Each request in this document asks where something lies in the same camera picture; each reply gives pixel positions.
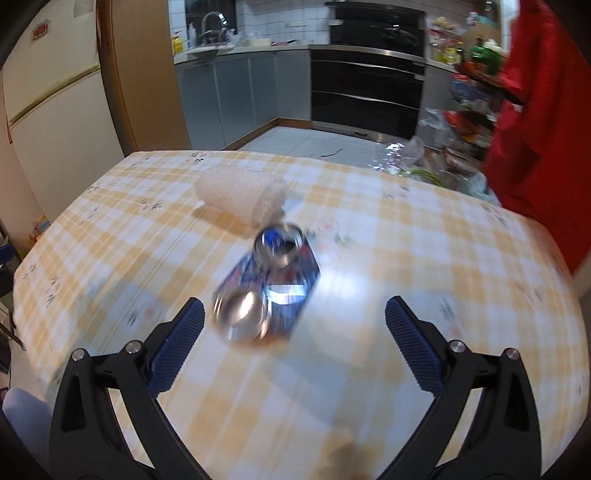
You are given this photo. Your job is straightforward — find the wire snack storage rack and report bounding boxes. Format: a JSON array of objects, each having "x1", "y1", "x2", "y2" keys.
[{"x1": 417, "y1": 12, "x2": 508, "y2": 185}]

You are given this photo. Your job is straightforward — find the red fridge magnet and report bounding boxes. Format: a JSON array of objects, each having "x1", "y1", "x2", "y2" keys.
[{"x1": 31, "y1": 20, "x2": 50, "y2": 41}]

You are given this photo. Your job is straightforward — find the yellow plaid tablecloth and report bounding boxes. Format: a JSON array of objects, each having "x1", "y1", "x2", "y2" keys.
[{"x1": 14, "y1": 151, "x2": 590, "y2": 479}]

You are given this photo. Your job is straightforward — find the person's knee in white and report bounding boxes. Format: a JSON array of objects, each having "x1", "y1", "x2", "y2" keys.
[{"x1": 1, "y1": 388, "x2": 51, "y2": 470}]

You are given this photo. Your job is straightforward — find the white foam fruit net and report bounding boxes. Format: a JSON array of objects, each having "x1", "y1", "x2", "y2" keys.
[{"x1": 195, "y1": 165, "x2": 288, "y2": 227}]

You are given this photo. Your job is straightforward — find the cream white refrigerator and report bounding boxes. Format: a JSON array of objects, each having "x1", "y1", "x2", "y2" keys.
[{"x1": 2, "y1": 0, "x2": 124, "y2": 220}]

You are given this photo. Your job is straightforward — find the black built-in oven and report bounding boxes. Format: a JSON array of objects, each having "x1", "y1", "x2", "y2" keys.
[{"x1": 310, "y1": 45, "x2": 426, "y2": 139}]

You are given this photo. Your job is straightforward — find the black range hood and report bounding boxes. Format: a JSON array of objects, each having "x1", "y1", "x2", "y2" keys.
[{"x1": 325, "y1": 1, "x2": 426, "y2": 57}]

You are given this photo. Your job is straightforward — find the crushed blue soda can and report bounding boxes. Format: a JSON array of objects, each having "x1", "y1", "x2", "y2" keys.
[{"x1": 212, "y1": 223, "x2": 321, "y2": 343}]

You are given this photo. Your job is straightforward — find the red hanging apron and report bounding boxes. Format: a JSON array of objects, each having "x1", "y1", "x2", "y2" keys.
[{"x1": 483, "y1": 1, "x2": 590, "y2": 272}]

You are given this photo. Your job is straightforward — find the clear plastic bags on floor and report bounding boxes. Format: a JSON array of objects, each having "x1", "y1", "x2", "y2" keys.
[{"x1": 368, "y1": 108, "x2": 456, "y2": 179}]

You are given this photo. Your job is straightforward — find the wooden door frame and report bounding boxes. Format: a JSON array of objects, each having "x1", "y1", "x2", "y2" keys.
[{"x1": 96, "y1": 0, "x2": 191, "y2": 155}]

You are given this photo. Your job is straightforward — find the grey lower kitchen cabinets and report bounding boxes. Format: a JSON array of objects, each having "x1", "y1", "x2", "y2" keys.
[{"x1": 175, "y1": 46, "x2": 311, "y2": 150}]

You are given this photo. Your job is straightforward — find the chrome kitchen faucet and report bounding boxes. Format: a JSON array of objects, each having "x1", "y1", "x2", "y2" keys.
[{"x1": 199, "y1": 11, "x2": 228, "y2": 45}]

